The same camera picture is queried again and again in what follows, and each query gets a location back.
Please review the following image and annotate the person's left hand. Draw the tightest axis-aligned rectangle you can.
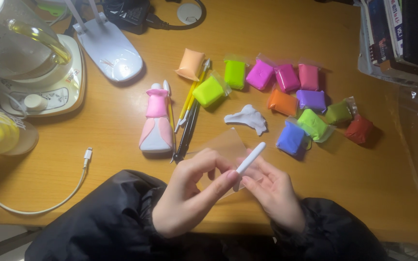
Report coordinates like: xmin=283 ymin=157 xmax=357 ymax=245
xmin=152 ymin=148 xmax=239 ymax=238

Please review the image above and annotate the person's right hand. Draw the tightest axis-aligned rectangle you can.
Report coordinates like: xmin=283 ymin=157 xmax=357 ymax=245
xmin=237 ymin=148 xmax=306 ymax=233

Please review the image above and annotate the white clay stick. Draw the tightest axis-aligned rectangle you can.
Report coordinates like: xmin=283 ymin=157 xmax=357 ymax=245
xmin=233 ymin=142 xmax=267 ymax=192

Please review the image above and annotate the clear plastic sheet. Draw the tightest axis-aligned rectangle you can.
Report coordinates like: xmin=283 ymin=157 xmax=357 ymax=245
xmin=187 ymin=127 xmax=265 ymax=201

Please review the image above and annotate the blue clay packet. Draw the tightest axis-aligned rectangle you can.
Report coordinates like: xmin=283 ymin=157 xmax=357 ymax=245
xmin=276 ymin=120 xmax=310 ymax=157

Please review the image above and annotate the black sculpting tool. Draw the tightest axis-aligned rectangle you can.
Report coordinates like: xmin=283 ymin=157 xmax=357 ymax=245
xmin=171 ymin=101 xmax=197 ymax=164
xmin=180 ymin=99 xmax=201 ymax=154

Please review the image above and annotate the light green clay packet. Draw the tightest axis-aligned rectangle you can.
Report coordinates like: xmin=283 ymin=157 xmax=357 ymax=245
xmin=296 ymin=108 xmax=336 ymax=143

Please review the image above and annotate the pink white clay doll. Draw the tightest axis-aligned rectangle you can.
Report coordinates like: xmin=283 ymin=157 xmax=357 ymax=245
xmin=139 ymin=83 xmax=175 ymax=154

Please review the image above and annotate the white clay lump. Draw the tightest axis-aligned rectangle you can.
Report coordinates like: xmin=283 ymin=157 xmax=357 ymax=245
xmin=224 ymin=104 xmax=268 ymax=136

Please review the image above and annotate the yellow sculpting tool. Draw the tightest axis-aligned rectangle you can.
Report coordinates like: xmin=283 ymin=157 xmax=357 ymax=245
xmin=178 ymin=84 xmax=199 ymax=127
xmin=174 ymin=59 xmax=211 ymax=133

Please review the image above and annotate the orange clay packet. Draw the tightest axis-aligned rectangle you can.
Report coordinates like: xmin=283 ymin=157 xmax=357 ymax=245
xmin=267 ymin=88 xmax=299 ymax=117

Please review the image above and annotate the purple clay packet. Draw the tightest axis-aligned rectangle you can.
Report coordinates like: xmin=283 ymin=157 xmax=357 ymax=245
xmin=296 ymin=89 xmax=328 ymax=114

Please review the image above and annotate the olive green clay packet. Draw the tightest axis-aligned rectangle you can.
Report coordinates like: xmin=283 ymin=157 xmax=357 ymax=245
xmin=324 ymin=96 xmax=358 ymax=126

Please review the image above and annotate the red brown clay packet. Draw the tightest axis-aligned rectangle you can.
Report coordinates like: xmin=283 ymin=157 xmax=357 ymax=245
xmin=344 ymin=114 xmax=375 ymax=145

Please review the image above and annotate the hot pink clay packet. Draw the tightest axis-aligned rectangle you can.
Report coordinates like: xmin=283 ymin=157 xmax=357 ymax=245
xmin=274 ymin=63 xmax=301 ymax=94

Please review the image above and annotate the magenta clay packet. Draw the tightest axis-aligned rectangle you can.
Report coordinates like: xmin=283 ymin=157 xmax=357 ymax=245
xmin=246 ymin=53 xmax=277 ymax=91

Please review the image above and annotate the rose pink clay packet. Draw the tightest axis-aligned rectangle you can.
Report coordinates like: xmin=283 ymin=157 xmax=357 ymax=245
xmin=298 ymin=58 xmax=321 ymax=91

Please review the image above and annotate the peach clay packet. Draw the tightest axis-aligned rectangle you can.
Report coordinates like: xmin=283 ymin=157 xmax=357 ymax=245
xmin=175 ymin=48 xmax=206 ymax=82

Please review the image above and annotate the white kettle base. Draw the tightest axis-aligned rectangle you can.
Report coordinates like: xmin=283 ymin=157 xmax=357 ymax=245
xmin=0 ymin=34 xmax=86 ymax=118

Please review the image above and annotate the white desk lamp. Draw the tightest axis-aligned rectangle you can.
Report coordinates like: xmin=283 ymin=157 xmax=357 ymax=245
xmin=65 ymin=0 xmax=144 ymax=83

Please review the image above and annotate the white round desk grommet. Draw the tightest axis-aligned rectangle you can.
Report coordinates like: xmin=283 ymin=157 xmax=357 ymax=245
xmin=177 ymin=3 xmax=202 ymax=25

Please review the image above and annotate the yellow plastic bottle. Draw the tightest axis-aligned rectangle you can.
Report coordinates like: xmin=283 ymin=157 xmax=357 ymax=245
xmin=0 ymin=101 xmax=39 ymax=156

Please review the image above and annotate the stack of books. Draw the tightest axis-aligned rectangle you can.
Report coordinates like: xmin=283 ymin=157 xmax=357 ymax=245
xmin=357 ymin=0 xmax=418 ymax=88

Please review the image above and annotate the green plastic item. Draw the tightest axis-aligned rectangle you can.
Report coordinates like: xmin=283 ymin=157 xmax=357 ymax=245
xmin=36 ymin=2 xmax=67 ymax=17

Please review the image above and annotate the glass kettle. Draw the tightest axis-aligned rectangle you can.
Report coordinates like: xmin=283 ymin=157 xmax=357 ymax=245
xmin=0 ymin=0 xmax=73 ymax=81

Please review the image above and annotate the white charging cable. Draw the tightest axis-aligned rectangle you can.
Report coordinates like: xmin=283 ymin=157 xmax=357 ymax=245
xmin=0 ymin=146 xmax=93 ymax=216

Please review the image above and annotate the black power adapter with cable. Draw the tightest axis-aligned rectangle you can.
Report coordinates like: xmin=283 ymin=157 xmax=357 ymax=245
xmin=103 ymin=0 xmax=207 ymax=36

